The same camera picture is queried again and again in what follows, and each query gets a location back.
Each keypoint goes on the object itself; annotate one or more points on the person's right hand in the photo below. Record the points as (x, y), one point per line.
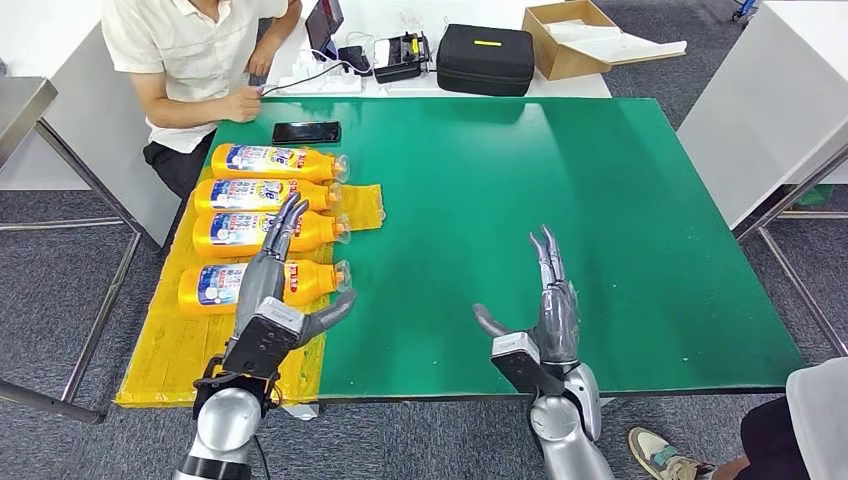
(242, 106)

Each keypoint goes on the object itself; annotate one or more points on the person's left hand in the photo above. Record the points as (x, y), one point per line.
(262, 61)

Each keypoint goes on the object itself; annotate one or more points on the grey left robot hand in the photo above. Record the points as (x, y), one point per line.
(262, 285)

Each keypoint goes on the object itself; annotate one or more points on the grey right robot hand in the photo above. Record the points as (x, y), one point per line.
(556, 324)

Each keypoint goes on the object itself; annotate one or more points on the orange detergent bottle clear cap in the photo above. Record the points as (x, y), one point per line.
(245, 195)
(232, 235)
(278, 164)
(212, 288)

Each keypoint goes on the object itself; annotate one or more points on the person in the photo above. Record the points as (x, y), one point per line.
(815, 430)
(192, 66)

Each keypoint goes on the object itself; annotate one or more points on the black tablet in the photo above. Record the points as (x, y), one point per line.
(323, 28)

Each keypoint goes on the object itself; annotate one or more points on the black smartphone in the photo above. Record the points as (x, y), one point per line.
(307, 132)

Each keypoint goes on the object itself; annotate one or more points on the white power strip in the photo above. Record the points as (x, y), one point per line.
(338, 84)

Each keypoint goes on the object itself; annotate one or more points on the white table foot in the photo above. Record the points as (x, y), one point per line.
(301, 411)
(606, 402)

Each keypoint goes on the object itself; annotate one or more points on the black power adapter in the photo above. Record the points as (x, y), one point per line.
(354, 60)

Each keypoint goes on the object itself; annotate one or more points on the yellow taped mat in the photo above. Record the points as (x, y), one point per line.
(166, 351)

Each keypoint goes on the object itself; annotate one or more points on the black charger device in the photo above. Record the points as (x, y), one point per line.
(401, 60)

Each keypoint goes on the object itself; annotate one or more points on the white table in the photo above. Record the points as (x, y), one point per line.
(397, 13)

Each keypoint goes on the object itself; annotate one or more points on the black carrying case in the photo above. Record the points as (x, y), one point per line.
(485, 61)

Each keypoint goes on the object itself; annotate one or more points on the open cardboard box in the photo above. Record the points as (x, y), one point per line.
(560, 63)

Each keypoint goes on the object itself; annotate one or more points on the white paper sheet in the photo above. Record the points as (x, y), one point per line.
(619, 43)

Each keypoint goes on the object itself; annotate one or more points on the green plastic crate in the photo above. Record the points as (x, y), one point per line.
(816, 193)

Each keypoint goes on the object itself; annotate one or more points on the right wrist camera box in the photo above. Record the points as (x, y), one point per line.
(523, 364)

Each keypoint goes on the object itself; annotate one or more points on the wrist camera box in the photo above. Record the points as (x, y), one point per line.
(265, 341)
(523, 364)

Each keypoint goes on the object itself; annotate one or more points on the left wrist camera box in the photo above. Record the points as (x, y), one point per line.
(265, 341)

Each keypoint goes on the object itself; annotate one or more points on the grey metal frame table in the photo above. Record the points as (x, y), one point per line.
(20, 112)
(792, 192)

